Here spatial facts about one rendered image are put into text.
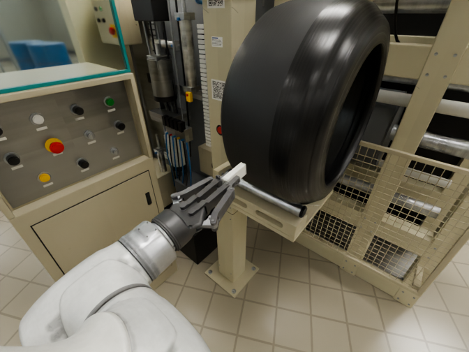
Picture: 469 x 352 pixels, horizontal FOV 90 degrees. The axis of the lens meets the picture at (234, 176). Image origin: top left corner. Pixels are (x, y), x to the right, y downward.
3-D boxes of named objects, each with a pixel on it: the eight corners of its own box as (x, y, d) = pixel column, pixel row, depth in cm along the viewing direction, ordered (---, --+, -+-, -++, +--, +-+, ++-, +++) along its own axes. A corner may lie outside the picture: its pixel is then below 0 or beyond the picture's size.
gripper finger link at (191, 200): (187, 221, 47) (182, 218, 48) (223, 189, 53) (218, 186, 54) (183, 209, 45) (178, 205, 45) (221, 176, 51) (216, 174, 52)
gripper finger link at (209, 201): (185, 211, 44) (190, 214, 43) (226, 178, 50) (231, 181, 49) (190, 223, 47) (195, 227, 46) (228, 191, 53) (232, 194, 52)
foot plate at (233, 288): (204, 273, 160) (204, 271, 159) (229, 248, 177) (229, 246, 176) (234, 298, 146) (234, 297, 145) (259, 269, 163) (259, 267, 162)
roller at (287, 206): (225, 170, 96) (232, 170, 100) (222, 181, 98) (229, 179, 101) (303, 207, 78) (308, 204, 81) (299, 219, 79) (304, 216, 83)
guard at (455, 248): (267, 215, 164) (278, 119, 125) (269, 214, 166) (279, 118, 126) (419, 297, 117) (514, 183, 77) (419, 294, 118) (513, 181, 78)
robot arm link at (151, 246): (110, 230, 39) (141, 208, 42) (130, 260, 45) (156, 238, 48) (141, 261, 34) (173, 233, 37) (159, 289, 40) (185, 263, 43)
